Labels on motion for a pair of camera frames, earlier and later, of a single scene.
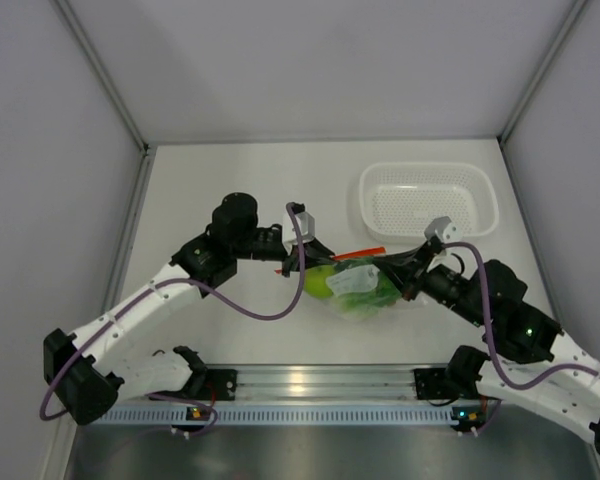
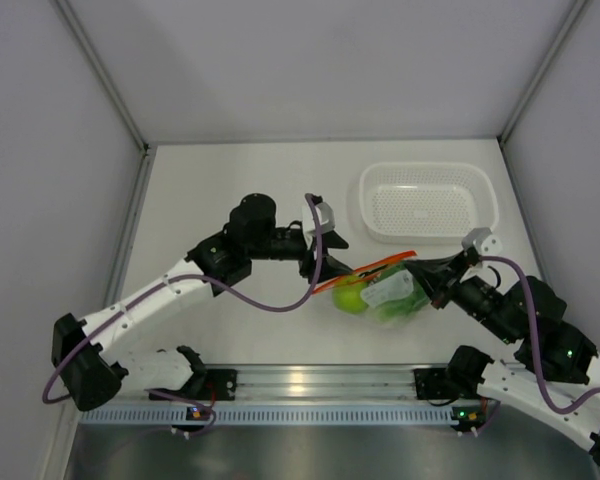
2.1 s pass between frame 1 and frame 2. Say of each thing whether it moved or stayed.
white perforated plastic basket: stayed
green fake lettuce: moved
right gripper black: moved
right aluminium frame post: stayed
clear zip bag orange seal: moved
